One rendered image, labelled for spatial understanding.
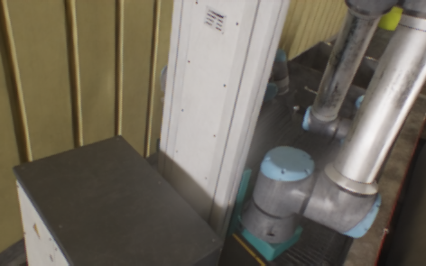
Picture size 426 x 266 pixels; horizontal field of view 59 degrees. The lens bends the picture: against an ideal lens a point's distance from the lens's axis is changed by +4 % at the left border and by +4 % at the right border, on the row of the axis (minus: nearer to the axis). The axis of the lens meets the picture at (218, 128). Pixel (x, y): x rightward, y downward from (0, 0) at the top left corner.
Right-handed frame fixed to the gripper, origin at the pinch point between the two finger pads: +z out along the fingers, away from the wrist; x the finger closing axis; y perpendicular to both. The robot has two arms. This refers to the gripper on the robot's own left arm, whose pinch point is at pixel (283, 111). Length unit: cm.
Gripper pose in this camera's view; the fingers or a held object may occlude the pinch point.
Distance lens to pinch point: 182.6
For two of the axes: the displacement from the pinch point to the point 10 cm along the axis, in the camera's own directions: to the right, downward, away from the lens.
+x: -5.4, -4.5, 7.1
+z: 2.4, 7.3, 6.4
